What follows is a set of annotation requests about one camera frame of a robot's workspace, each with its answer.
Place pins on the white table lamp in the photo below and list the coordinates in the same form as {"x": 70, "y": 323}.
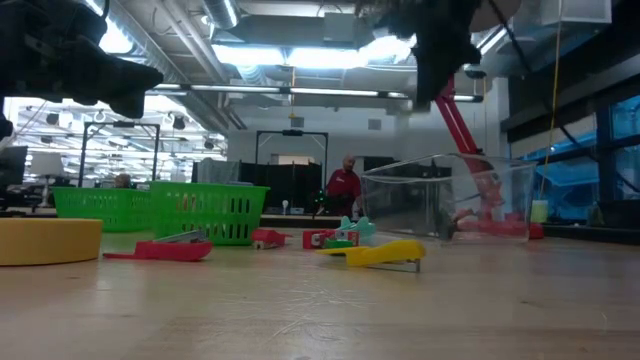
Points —
{"x": 46, "y": 164}

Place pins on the silver ventilation duct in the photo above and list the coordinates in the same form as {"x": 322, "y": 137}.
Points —
{"x": 222, "y": 12}

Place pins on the clear plastic container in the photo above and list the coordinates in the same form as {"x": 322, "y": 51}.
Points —
{"x": 400, "y": 200}

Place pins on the black partition screen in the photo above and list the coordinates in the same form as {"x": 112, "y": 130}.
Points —
{"x": 280, "y": 180}

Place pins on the small white stand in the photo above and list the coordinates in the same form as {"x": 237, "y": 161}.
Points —
{"x": 285, "y": 203}

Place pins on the dark computer monitor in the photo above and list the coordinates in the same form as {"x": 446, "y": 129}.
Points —
{"x": 12, "y": 165}

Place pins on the red stapler silver top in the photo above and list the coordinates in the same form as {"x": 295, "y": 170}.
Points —
{"x": 170, "y": 251}

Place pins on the red desk lamp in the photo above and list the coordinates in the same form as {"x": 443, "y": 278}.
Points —
{"x": 457, "y": 125}

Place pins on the black rig frame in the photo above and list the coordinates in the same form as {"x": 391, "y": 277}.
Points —
{"x": 120, "y": 124}
{"x": 291, "y": 133}

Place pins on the grey wall speaker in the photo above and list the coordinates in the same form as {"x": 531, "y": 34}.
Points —
{"x": 297, "y": 122}
{"x": 374, "y": 124}

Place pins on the teal staple remover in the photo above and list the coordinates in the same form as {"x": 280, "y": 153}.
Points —
{"x": 362, "y": 227}

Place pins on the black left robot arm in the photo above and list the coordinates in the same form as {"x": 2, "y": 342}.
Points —
{"x": 4, "y": 127}

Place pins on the pale green cup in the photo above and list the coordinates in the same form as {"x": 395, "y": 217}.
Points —
{"x": 541, "y": 212}

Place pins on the red green small box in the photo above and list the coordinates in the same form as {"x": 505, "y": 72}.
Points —
{"x": 311, "y": 239}

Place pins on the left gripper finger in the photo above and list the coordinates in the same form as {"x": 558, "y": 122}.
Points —
{"x": 111, "y": 81}

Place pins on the yellow tape roll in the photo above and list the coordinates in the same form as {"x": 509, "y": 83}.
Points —
{"x": 45, "y": 242}

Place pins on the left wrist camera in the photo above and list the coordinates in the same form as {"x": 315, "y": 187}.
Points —
{"x": 60, "y": 15}

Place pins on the person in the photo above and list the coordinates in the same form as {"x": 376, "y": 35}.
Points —
{"x": 122, "y": 181}
{"x": 344, "y": 190}

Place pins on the green plastic basket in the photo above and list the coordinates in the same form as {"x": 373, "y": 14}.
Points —
{"x": 215, "y": 210}
{"x": 100, "y": 207}

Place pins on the bright ceiling light panel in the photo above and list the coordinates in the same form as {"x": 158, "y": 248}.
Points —
{"x": 300, "y": 56}

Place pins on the grey ceiling unit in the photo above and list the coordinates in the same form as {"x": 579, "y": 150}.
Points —
{"x": 340, "y": 27}

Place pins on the black background robot arm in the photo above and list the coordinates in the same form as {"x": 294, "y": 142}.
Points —
{"x": 320, "y": 202}

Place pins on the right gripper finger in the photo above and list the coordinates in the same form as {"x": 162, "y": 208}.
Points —
{"x": 435, "y": 80}

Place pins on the long ceiling light strip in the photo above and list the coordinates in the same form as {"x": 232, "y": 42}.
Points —
{"x": 330, "y": 92}

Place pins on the grey cloth cover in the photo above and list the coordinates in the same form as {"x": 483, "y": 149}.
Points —
{"x": 217, "y": 171}

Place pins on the yellow stapler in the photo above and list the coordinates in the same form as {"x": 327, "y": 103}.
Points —
{"x": 385, "y": 252}

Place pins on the black hanging spotlight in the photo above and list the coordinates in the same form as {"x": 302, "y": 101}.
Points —
{"x": 179, "y": 122}
{"x": 52, "y": 119}

